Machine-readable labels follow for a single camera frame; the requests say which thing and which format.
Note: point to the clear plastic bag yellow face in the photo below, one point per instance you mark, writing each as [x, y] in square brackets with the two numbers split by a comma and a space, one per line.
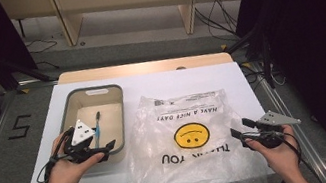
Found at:
[194, 167]

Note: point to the person's left hand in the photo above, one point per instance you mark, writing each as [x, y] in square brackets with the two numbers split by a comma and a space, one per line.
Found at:
[64, 176]

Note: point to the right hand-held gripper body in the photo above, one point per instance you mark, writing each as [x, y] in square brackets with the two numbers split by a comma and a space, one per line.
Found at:
[274, 119]

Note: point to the grey storage bin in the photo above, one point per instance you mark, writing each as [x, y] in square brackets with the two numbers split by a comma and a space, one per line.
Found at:
[112, 120]

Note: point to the person's right hand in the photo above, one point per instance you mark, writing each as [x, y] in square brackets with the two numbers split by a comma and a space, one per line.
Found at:
[282, 158]

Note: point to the blue toothbrush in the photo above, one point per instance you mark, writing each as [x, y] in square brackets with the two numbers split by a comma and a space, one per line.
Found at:
[98, 121]

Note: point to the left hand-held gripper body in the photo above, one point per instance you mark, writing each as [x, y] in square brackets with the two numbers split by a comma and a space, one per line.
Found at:
[81, 133]

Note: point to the white table board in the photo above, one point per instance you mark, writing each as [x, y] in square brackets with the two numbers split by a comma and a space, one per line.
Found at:
[163, 83]

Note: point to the black metal stand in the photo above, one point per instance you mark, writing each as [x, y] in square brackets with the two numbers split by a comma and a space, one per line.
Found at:
[260, 40]

